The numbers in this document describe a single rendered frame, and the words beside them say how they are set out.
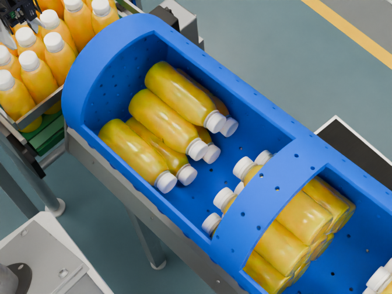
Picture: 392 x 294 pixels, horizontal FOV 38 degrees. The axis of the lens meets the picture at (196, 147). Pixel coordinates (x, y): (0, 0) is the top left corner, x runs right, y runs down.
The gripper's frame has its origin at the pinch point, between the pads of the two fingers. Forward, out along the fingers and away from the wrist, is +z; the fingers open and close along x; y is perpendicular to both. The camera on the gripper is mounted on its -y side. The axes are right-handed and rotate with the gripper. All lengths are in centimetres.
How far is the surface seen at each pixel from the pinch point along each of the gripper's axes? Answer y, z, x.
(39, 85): 2.8, 12.6, -2.3
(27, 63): 1.2, 6.5, -2.0
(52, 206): -25, 107, -12
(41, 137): 5.0, 25.1, -8.4
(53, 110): 2.8, 22.9, -2.2
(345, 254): 74, 18, 15
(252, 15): -37, 114, 112
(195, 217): 49, 16, 0
